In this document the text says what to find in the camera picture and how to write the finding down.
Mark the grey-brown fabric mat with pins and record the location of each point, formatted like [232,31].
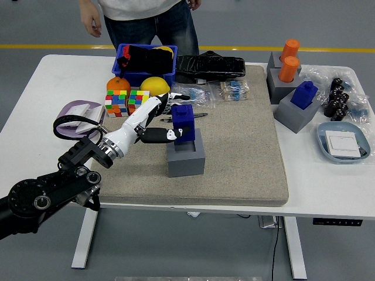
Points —
[234,161]

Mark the grey box under table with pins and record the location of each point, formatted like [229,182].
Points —
[268,222]

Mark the multicolour puzzle cube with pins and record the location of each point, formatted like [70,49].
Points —
[116,102]
[136,98]

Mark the black cloth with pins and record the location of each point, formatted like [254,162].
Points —
[146,58]

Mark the person's right forearm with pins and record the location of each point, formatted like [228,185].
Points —
[88,7]

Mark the small circuit board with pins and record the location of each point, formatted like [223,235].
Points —
[363,152]

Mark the person's left hand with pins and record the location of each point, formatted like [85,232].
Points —
[194,3]

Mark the yellow item in bin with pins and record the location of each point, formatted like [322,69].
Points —
[164,48]

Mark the white wall switch panel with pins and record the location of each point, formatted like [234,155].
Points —
[342,145]
[74,111]
[95,112]

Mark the black capacitors cluster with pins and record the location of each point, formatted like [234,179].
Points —
[337,102]

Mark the white table leg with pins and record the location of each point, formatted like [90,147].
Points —
[85,240]
[296,251]

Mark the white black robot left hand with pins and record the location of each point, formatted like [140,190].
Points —
[129,128]

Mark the orange fruit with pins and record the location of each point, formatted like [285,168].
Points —
[118,85]

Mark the clear bag of resistors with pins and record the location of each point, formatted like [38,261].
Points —
[202,96]
[234,90]

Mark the blue plastic bin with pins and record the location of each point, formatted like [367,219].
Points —
[146,78]

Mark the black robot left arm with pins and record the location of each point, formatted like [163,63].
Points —
[29,199]

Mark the purple tray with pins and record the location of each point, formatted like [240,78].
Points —
[63,110]

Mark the black marker pen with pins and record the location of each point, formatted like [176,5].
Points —
[200,114]

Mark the person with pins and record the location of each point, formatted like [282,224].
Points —
[152,29]

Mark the blue square seal with knob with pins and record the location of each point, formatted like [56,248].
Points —
[303,96]
[183,117]

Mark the yellow lemon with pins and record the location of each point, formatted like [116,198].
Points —
[155,85]

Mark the orange cylinder seal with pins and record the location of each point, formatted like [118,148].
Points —
[291,48]
[288,70]

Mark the black table control panel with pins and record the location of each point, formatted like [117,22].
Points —
[337,222]

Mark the person's right hand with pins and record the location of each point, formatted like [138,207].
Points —
[92,25]

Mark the grey seal holder block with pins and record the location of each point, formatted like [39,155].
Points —
[293,117]
[186,165]
[274,61]
[278,90]

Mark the blue-grey tray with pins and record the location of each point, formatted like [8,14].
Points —
[322,137]

